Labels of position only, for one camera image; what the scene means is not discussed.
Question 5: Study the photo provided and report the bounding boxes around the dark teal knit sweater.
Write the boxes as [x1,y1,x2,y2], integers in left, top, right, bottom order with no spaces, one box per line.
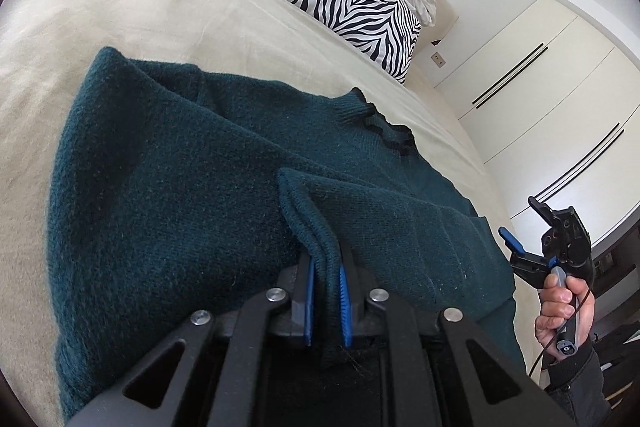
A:
[44,46,526,423]

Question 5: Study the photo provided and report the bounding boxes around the thin black cable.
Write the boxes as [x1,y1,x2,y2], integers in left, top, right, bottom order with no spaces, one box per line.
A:
[529,289,583,377]

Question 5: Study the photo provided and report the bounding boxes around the person's right hand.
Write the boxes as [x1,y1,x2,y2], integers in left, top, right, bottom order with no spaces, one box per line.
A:
[534,276,597,364]

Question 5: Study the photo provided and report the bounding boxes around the black wardrobe handles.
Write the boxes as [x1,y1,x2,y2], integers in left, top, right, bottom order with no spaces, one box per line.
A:
[530,123,624,204]
[472,44,549,108]

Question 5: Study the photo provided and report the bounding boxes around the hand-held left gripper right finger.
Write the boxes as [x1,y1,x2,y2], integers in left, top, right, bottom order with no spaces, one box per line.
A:
[337,242,576,427]

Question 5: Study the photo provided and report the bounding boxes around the person's right forearm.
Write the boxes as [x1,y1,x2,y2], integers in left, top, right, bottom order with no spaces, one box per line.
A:
[542,347,623,427]

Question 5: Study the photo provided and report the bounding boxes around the white wardrobe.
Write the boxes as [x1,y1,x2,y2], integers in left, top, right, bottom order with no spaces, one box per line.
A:
[435,0,640,248]

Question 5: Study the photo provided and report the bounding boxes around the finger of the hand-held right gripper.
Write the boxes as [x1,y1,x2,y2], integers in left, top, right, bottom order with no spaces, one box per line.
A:
[529,196,557,229]
[498,227,548,282]

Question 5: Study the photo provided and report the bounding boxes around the bed with beige sheet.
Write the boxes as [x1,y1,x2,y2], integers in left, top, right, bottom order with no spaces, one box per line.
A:
[0,0,506,427]

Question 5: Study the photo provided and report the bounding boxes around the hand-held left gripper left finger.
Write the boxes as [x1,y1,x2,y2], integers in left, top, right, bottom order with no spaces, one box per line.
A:
[62,252,321,427]

